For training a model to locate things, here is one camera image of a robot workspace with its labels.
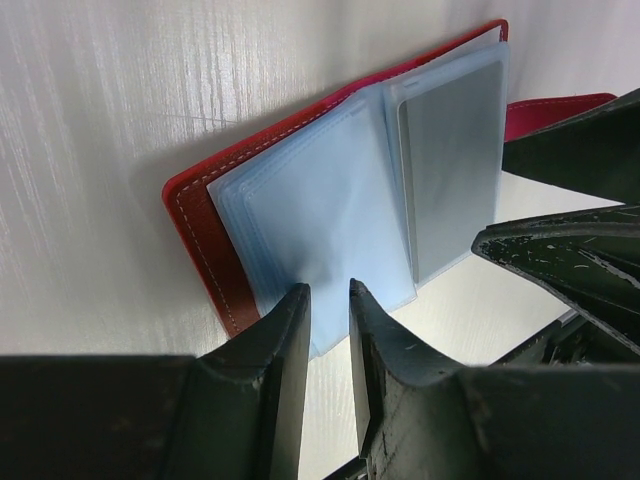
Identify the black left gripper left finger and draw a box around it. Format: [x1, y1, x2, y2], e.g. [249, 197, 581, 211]
[194, 284, 311, 479]

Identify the red leather card holder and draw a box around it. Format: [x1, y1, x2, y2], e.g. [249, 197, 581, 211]
[162, 18, 619, 359]

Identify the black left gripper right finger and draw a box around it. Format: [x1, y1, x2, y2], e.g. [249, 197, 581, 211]
[349, 279, 470, 479]

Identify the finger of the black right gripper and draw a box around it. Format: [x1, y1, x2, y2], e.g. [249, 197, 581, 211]
[502, 89, 639, 204]
[471, 204, 639, 350]

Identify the dark grey credit card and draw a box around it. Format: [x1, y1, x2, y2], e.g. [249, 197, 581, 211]
[397, 60, 506, 285]

